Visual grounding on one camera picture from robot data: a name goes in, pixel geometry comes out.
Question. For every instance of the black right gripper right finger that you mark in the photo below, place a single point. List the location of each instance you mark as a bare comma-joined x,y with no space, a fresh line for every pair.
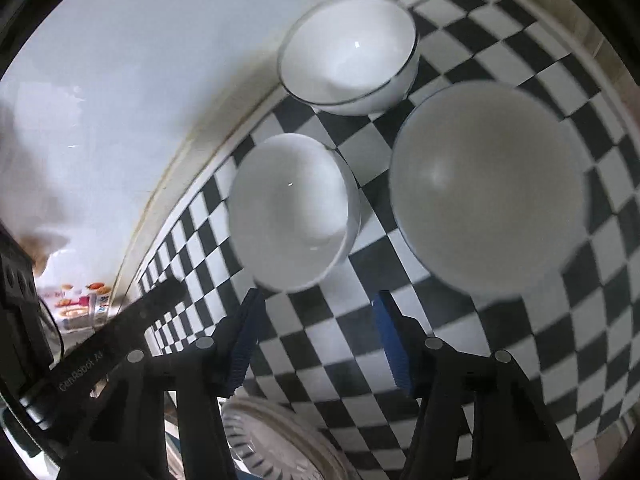
513,435

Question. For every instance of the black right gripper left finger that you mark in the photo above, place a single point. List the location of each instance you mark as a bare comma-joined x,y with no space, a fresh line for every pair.
124,434

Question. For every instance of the large white bowl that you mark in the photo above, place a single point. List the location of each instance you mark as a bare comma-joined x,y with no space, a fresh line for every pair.
486,188

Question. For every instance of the small white bowl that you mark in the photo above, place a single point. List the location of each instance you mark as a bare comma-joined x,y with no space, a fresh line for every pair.
294,212

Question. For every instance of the white bowl with dark rim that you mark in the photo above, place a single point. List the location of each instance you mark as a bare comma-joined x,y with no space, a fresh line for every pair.
351,57

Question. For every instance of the colourful packaging in background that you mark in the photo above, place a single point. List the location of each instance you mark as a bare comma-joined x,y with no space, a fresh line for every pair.
78,308

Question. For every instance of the white plate with striped rim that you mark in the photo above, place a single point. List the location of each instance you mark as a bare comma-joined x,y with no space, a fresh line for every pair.
271,442

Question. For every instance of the black camera box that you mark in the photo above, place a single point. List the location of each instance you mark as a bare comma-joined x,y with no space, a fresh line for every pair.
21,328

